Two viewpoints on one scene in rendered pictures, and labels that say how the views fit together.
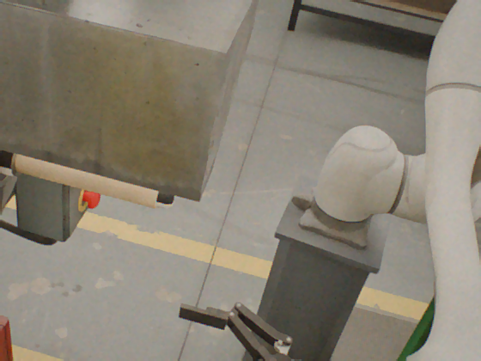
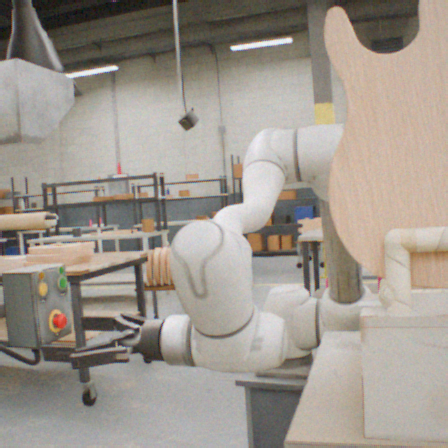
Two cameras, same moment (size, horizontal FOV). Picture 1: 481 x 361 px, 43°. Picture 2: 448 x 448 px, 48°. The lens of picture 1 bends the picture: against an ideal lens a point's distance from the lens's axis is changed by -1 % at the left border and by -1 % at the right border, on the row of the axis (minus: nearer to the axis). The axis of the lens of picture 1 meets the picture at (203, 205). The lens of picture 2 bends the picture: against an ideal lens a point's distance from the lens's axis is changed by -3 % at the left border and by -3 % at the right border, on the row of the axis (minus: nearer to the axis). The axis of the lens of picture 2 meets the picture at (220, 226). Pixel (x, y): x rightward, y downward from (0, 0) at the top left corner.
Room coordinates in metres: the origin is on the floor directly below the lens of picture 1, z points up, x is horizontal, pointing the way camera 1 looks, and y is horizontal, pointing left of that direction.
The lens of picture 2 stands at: (-0.36, -0.46, 1.27)
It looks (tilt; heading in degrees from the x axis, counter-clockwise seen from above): 3 degrees down; 10
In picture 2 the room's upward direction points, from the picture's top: 4 degrees counter-clockwise
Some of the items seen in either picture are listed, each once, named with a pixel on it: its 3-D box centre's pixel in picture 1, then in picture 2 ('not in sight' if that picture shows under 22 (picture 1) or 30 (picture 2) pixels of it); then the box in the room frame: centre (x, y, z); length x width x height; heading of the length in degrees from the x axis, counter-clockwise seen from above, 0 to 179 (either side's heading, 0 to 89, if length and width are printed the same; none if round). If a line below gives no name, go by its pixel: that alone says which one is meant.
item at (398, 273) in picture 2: not in sight; (398, 276); (0.33, -0.57, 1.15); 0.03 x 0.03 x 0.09
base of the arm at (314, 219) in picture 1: (332, 208); (282, 360); (1.28, -0.34, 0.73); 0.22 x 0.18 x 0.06; 76
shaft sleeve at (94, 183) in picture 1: (88, 177); (12, 222); (0.58, 0.14, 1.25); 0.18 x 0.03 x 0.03; 83
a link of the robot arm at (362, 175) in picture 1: (360, 170); (289, 319); (1.28, -0.37, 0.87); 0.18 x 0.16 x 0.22; 85
